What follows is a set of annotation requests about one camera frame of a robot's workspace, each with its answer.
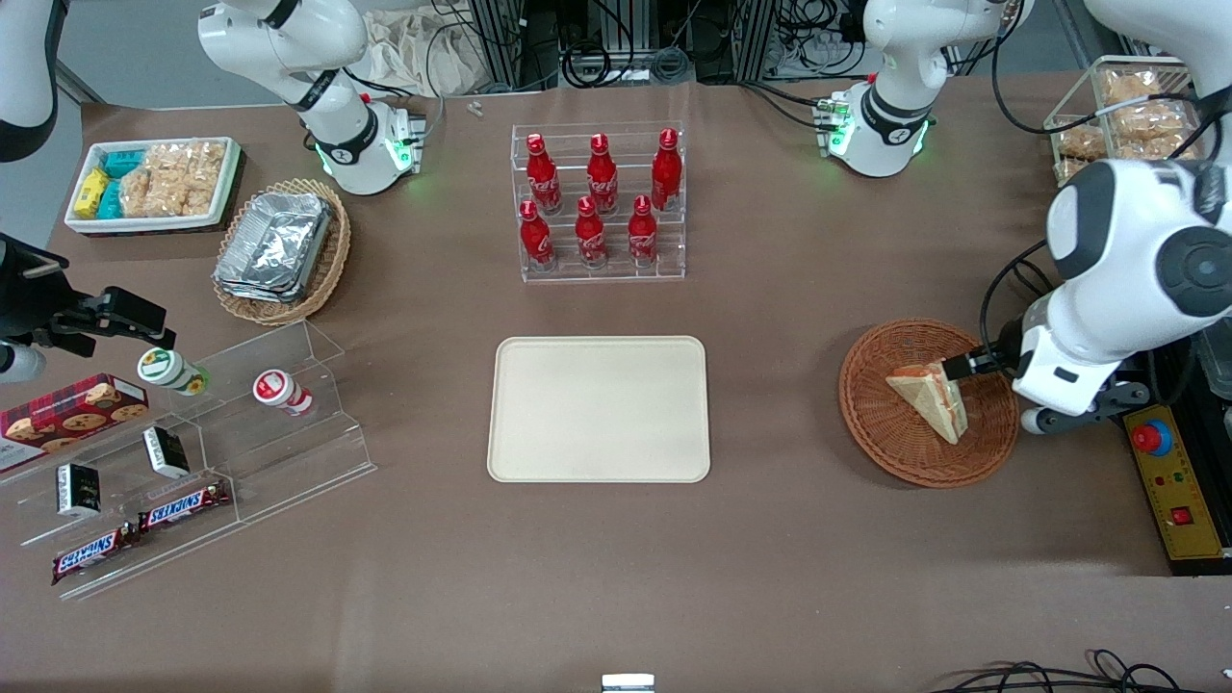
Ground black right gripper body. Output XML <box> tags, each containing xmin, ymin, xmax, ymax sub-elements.
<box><xmin>0</xmin><ymin>279</ymin><xmax>107</xmax><ymax>347</ymax></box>

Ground triangular sandwich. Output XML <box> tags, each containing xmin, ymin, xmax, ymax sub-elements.
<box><xmin>885</xmin><ymin>361</ymin><xmax>966</xmax><ymax>446</ymax></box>

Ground brown round wicker basket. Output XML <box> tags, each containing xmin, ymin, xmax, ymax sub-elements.
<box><xmin>839</xmin><ymin>319</ymin><xmax>1019</xmax><ymax>489</ymax></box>

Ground white rectangular snack tray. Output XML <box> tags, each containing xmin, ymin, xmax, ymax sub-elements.
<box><xmin>64</xmin><ymin>137</ymin><xmax>242</xmax><ymax>235</ymax></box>

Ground aluminium foil tray stack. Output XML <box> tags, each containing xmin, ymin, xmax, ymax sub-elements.
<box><xmin>214</xmin><ymin>192</ymin><xmax>333</xmax><ymax>304</ymax></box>

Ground light oval wicker basket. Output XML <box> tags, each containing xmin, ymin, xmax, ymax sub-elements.
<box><xmin>212</xmin><ymin>178</ymin><xmax>352</xmax><ymax>326</ymax></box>

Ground beige plastic tray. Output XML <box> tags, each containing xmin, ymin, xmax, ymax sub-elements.
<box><xmin>487</xmin><ymin>336</ymin><xmax>711</xmax><ymax>483</ymax></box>

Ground green lid yogurt cup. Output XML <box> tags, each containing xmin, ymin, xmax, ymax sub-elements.
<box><xmin>137</xmin><ymin>347</ymin><xmax>211</xmax><ymax>398</ymax></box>

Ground yellow snack packet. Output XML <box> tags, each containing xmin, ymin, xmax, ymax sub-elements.
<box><xmin>75</xmin><ymin>168</ymin><xmax>110</xmax><ymax>218</ymax></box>

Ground red plaid cookie box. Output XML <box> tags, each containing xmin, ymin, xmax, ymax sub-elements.
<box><xmin>0</xmin><ymin>373</ymin><xmax>150</xmax><ymax>473</ymax></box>

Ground small black white box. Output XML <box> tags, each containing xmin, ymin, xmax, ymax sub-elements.
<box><xmin>56</xmin><ymin>463</ymin><xmax>103</xmax><ymax>519</ymax></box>
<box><xmin>142</xmin><ymin>426</ymin><xmax>192</xmax><ymax>479</ymax></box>

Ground clear rice cracker bag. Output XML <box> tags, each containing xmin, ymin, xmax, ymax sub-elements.
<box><xmin>120</xmin><ymin>142</ymin><xmax>227</xmax><ymax>218</ymax></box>

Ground red lid yogurt cup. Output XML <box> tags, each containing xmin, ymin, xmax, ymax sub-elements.
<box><xmin>253</xmin><ymin>370</ymin><xmax>316</xmax><ymax>417</ymax></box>

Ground clear plastic container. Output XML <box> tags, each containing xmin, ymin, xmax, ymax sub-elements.
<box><xmin>1193</xmin><ymin>318</ymin><xmax>1232</xmax><ymax>405</ymax></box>

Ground clear acrylic stepped stand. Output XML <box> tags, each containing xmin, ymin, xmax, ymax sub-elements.
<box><xmin>0</xmin><ymin>380</ymin><xmax>242</xmax><ymax>603</ymax></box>
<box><xmin>188</xmin><ymin>321</ymin><xmax>376</xmax><ymax>528</ymax></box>

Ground yellow emergency stop box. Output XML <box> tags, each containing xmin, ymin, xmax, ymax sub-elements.
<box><xmin>1121</xmin><ymin>337</ymin><xmax>1232</xmax><ymax>578</ymax></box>

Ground brown Snickers bar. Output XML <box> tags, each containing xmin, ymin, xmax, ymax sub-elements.
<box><xmin>138</xmin><ymin>479</ymin><xmax>232</xmax><ymax>533</ymax></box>
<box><xmin>51</xmin><ymin>525</ymin><xmax>141</xmax><ymax>585</ymax></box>

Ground clear acrylic snack bin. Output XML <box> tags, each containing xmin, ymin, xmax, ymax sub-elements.
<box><xmin>1044</xmin><ymin>56</ymin><xmax>1204</xmax><ymax>189</ymax></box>

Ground red cola bottle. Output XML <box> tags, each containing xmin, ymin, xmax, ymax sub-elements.
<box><xmin>575</xmin><ymin>195</ymin><xmax>609</xmax><ymax>269</ymax></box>
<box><xmin>651</xmin><ymin>128</ymin><xmax>683</xmax><ymax>213</ymax></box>
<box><xmin>628</xmin><ymin>194</ymin><xmax>659</xmax><ymax>269</ymax></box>
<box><xmin>520</xmin><ymin>199</ymin><xmax>555</xmax><ymax>270</ymax></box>
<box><xmin>526</xmin><ymin>133</ymin><xmax>562</xmax><ymax>215</ymax></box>
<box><xmin>587</xmin><ymin>133</ymin><xmax>619</xmax><ymax>215</ymax></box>

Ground clear acrylic bottle rack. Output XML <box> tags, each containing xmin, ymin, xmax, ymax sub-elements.
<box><xmin>510</xmin><ymin>120</ymin><xmax>686</xmax><ymax>283</ymax></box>

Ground beige cloth bag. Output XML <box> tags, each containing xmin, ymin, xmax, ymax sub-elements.
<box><xmin>366</xmin><ymin>10</ymin><xmax>475</xmax><ymax>97</ymax></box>

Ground metal equipment rack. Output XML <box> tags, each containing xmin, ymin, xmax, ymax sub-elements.
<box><xmin>467</xmin><ymin>0</ymin><xmax>800</xmax><ymax>92</ymax></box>

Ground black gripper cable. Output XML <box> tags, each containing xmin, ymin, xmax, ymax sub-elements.
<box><xmin>980</xmin><ymin>241</ymin><xmax>1060</xmax><ymax>359</ymax></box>

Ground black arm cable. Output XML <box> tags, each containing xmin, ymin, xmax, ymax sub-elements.
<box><xmin>989</xmin><ymin>14</ymin><xmax>1060</xmax><ymax>136</ymax></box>

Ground black floor cables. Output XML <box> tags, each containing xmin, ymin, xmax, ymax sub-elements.
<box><xmin>934</xmin><ymin>650</ymin><xmax>1232</xmax><ymax>693</ymax></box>

